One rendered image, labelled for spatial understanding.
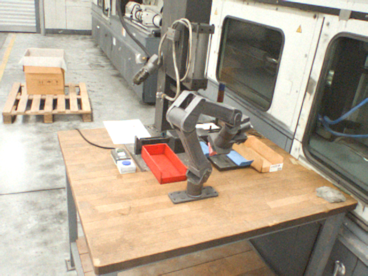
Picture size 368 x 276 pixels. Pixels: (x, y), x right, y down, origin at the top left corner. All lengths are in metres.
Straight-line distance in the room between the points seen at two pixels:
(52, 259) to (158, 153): 1.12
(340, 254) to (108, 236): 1.14
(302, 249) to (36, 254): 1.64
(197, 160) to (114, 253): 0.43
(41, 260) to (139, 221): 1.29
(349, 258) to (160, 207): 0.95
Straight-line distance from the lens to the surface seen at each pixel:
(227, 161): 1.63
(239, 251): 2.20
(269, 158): 1.74
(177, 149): 1.67
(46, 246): 2.51
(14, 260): 2.46
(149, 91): 4.84
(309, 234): 1.99
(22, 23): 10.67
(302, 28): 1.98
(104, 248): 1.12
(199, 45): 1.55
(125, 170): 1.48
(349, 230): 1.78
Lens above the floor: 1.67
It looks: 25 degrees down
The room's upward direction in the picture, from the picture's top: 7 degrees clockwise
